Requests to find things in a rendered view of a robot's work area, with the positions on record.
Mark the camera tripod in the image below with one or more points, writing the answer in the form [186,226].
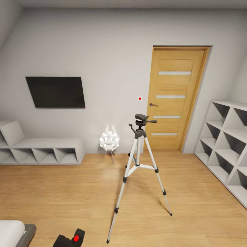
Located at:
[136,144]

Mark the wall mounted tv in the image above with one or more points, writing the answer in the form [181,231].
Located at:
[56,92]

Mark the digital camera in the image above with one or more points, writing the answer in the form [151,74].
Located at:
[77,241]

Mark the door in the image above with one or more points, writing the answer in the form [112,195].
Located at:
[176,73]

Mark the bed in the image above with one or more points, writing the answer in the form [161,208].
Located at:
[14,233]

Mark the bookcase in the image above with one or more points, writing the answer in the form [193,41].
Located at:
[15,148]
[231,130]

